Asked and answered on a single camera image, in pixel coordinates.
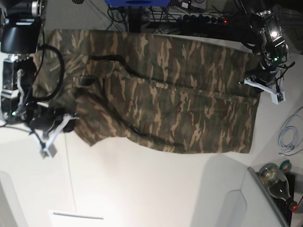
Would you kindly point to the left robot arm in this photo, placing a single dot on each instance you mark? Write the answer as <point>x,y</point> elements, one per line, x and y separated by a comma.
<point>269,45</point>

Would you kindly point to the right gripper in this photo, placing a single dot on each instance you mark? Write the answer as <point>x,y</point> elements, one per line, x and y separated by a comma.
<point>46,124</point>

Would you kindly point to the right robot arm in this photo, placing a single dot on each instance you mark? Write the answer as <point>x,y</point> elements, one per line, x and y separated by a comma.
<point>22,35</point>

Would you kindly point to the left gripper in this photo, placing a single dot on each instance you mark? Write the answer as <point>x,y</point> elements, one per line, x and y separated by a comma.
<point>265,80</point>

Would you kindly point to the blue box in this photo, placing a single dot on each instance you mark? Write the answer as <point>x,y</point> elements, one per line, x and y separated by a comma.
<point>137,3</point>

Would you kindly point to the camouflage t-shirt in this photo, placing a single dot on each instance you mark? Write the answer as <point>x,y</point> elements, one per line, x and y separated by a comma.
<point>169,94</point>

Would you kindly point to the clear plastic bottle red cap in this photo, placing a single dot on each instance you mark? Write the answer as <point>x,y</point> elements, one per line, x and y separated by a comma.
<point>276,183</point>

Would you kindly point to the green tape roll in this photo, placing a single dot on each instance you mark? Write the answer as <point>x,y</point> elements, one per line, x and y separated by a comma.
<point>286,166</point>

